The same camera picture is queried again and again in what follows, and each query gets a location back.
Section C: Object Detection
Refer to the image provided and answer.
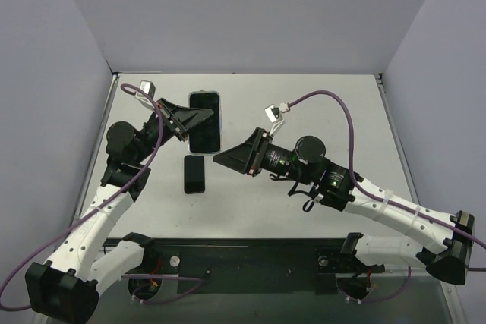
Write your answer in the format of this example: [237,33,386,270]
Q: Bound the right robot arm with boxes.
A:
[213,128,474,285]

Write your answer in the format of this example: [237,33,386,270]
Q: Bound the black smartphone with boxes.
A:
[184,155,205,194]

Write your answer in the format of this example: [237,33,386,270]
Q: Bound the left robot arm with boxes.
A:
[25,99,213,323]

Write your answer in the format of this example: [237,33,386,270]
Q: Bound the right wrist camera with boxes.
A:
[264,102,290,125]

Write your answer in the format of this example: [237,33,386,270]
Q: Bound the phone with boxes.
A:
[189,91,221,154]

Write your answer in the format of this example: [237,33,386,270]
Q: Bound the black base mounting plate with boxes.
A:
[132,238,385,295]

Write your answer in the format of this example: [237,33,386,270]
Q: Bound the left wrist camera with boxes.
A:
[140,80,156,98]

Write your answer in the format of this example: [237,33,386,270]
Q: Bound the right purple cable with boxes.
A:
[284,90,486,272]

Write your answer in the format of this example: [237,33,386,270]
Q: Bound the purple cable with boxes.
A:
[0,83,208,310]
[284,90,486,272]

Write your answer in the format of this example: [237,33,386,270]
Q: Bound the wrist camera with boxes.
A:
[140,80,156,98]
[264,102,290,125]

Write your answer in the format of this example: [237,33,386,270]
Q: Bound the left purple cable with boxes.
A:
[0,83,208,310]

